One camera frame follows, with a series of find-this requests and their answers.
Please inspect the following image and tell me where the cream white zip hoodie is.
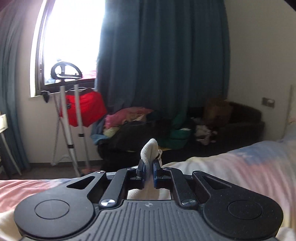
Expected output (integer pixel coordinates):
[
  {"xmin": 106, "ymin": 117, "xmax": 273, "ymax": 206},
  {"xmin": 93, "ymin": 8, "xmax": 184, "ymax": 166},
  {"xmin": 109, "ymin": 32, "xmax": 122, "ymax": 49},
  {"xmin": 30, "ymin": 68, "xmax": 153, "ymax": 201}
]
[{"xmin": 0, "ymin": 138, "xmax": 296, "ymax": 241}]

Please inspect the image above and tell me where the pile of coloured clothes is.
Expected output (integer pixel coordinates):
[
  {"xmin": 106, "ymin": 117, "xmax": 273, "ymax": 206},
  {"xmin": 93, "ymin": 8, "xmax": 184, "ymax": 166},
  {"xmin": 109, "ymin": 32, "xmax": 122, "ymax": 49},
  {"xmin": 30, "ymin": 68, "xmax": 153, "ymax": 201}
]
[{"xmin": 91, "ymin": 107, "xmax": 217, "ymax": 152}]

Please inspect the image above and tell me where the brown paper bag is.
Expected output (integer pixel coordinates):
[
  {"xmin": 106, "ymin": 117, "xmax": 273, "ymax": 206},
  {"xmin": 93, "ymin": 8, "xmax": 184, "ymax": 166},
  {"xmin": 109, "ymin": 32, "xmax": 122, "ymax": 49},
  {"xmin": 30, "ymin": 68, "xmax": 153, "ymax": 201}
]
[{"xmin": 204, "ymin": 98, "xmax": 232, "ymax": 126}]

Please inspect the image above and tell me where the red garment on stand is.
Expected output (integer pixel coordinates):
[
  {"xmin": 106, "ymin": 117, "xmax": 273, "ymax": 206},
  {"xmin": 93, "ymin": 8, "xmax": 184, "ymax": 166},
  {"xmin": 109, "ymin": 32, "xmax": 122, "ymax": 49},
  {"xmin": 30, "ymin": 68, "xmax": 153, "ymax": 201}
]
[{"xmin": 65, "ymin": 88, "xmax": 107, "ymax": 127}]

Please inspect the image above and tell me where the black sofa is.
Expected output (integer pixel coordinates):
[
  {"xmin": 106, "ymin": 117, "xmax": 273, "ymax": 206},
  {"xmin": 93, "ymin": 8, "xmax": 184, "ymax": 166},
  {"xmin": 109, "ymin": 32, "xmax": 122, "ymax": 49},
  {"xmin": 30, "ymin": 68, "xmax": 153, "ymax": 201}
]
[{"xmin": 97, "ymin": 101, "xmax": 264, "ymax": 170}]

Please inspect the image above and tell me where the pastel tie-dye bed sheet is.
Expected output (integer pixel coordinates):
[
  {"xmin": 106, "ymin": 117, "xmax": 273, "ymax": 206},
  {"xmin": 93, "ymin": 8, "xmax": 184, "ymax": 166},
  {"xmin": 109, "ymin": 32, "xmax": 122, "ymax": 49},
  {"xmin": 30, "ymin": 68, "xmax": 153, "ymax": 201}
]
[{"xmin": 1, "ymin": 133, "xmax": 295, "ymax": 240}]

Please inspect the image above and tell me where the teal right curtain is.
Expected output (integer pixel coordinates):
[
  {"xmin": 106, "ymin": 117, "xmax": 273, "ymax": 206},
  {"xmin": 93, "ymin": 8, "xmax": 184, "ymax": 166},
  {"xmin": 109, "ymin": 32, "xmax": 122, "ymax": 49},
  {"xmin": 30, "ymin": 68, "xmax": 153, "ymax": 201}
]
[{"xmin": 95, "ymin": 1, "xmax": 230, "ymax": 118}]

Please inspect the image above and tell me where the teal curtain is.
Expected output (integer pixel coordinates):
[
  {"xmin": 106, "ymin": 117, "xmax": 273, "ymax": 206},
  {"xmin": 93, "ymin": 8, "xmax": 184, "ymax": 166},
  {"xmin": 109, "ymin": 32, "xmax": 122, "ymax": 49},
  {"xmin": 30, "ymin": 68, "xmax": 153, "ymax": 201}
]
[
  {"xmin": 95, "ymin": 1, "xmax": 230, "ymax": 118},
  {"xmin": 1, "ymin": 1, "xmax": 30, "ymax": 170}
]

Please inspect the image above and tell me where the white black chair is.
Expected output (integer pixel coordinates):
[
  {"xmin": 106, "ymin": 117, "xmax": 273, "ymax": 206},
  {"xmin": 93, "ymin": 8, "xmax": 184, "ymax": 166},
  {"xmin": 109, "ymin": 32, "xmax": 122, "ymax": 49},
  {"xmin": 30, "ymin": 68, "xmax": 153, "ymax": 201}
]
[{"xmin": 0, "ymin": 114, "xmax": 22, "ymax": 176}]

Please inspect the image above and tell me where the cream quilted headboard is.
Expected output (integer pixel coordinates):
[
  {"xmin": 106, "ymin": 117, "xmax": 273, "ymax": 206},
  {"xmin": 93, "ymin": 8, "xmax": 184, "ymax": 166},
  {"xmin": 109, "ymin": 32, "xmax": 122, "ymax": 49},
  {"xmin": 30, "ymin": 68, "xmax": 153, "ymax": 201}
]
[{"xmin": 283, "ymin": 84, "xmax": 293, "ymax": 137}]

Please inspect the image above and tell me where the dark framed window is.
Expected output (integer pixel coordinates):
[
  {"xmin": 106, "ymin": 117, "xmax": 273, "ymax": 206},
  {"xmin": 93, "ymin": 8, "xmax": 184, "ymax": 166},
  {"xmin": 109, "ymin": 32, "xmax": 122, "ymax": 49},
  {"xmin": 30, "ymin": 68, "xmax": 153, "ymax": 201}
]
[{"xmin": 30, "ymin": 1, "xmax": 105, "ymax": 97}]

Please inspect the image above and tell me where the teal left curtain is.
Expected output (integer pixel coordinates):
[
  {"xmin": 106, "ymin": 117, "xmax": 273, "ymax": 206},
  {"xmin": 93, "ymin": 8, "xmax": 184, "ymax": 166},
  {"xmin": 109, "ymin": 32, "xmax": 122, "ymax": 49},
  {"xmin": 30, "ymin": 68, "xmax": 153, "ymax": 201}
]
[{"xmin": 1, "ymin": 1, "xmax": 30, "ymax": 170}]

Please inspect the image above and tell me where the wall switch plate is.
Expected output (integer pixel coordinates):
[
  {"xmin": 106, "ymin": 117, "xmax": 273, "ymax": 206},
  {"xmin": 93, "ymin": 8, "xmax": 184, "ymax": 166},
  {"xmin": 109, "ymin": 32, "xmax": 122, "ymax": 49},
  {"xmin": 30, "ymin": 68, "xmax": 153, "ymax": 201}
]
[{"xmin": 261, "ymin": 97, "xmax": 275, "ymax": 108}]

